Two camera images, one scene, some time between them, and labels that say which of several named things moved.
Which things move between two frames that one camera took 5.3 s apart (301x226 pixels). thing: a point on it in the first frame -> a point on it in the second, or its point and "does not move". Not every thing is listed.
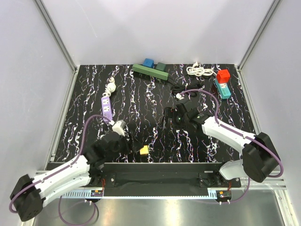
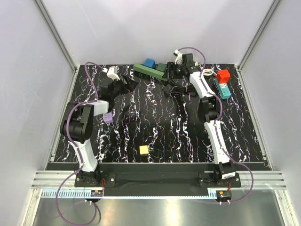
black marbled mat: (102, 96) does not move
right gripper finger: (168, 112) -> (170, 65)
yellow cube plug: (144, 150) does not move
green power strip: (150, 71) does not move
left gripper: (129, 147) -> (130, 86)
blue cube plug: (148, 62) does not move
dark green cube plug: (161, 66) does not move
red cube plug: (223, 76) does not move
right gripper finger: (166, 123) -> (166, 75)
